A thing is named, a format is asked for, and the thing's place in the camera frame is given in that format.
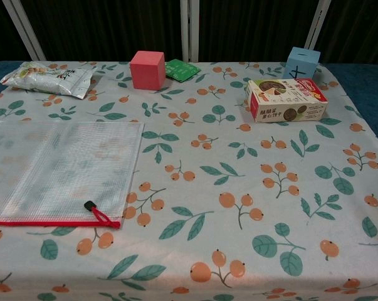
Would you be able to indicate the black pleated curtain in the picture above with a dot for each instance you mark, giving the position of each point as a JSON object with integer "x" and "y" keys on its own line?
{"x": 97, "y": 25}

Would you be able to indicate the blue padded table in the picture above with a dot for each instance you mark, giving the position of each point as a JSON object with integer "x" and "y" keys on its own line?
{"x": 364, "y": 81}

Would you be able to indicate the white slanted frame post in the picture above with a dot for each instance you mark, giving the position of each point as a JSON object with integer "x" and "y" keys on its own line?
{"x": 22, "y": 28}
{"x": 315, "y": 31}

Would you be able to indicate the red foam cube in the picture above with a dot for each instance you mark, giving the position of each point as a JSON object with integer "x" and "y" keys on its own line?
{"x": 146, "y": 73}

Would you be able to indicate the light blue foam cube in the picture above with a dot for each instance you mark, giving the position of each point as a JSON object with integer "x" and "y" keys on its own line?
{"x": 301, "y": 62}

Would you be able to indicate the floral fruit-print tablecloth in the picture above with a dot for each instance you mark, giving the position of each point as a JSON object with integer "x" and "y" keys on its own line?
{"x": 207, "y": 175}

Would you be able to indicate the white snack pouch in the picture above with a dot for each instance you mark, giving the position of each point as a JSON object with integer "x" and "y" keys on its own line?
{"x": 44, "y": 83}

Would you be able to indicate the white upright frame post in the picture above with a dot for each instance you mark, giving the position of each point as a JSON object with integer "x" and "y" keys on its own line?
{"x": 188, "y": 31}

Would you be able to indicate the green sachet packet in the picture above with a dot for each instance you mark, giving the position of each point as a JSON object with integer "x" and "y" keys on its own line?
{"x": 181, "y": 70}

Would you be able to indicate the white biscuit box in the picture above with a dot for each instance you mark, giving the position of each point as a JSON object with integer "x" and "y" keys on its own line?
{"x": 286, "y": 100}

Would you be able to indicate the clear plastic bag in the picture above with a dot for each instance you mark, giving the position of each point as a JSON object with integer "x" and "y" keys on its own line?
{"x": 50, "y": 172}

